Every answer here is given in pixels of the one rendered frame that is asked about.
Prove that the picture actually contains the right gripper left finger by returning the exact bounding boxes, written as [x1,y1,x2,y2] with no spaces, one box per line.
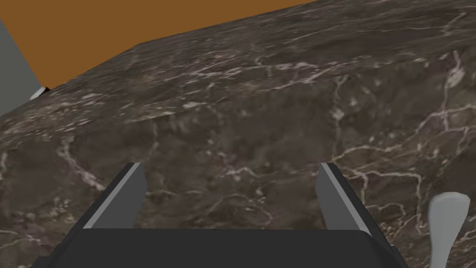
[82,162,148,229]

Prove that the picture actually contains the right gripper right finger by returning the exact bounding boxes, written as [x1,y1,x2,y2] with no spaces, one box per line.
[315,162,380,237]

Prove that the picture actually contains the pale grey utensil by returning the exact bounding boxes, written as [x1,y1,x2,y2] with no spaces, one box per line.
[427,191,471,268]

